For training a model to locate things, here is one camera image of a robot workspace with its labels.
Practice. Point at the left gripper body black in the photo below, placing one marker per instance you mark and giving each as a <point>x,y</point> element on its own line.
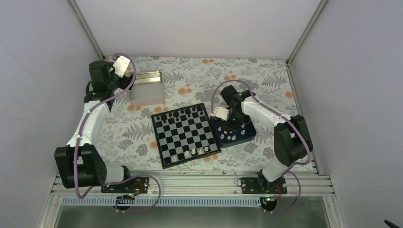
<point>126,82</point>

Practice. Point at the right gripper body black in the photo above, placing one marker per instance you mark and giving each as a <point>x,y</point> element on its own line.
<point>237,116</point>

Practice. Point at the dark blue tin box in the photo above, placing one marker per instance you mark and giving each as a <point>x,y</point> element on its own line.
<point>244,134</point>

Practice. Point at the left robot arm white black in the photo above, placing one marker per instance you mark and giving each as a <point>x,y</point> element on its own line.
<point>79,163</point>

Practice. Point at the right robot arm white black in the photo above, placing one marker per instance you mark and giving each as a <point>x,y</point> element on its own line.
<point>292,140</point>

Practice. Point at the black grey chess board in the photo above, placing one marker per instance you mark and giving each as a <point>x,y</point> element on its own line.
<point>181,130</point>

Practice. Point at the silver metal tin tray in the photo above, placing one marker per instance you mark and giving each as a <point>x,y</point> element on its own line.
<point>148,89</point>

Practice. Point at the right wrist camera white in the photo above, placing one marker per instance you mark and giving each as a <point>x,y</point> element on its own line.
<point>221,113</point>

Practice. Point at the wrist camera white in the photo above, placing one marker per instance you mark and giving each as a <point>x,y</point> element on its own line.
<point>121,65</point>
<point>221,113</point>

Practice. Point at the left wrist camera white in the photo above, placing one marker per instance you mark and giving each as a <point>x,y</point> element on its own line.
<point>121,65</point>

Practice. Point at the aluminium corner post left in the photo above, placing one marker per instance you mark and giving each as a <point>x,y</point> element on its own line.
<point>84,25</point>

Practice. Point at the aluminium corner post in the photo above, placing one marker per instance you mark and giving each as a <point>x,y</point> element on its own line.
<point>84,25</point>
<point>318,11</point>

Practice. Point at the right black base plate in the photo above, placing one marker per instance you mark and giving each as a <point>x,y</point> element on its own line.
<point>253,185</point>

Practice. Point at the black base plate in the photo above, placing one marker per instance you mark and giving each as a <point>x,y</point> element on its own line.
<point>253,185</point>
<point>134,186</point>

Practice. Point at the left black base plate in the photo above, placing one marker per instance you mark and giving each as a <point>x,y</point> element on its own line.
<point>134,186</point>

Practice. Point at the aluminium rail frame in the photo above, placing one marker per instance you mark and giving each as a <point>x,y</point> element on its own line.
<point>227,183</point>

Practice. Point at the grey slotted cable duct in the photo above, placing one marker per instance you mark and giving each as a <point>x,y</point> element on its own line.
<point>164,201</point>

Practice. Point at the aluminium corner post right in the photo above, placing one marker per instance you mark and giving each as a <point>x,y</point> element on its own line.
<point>318,11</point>

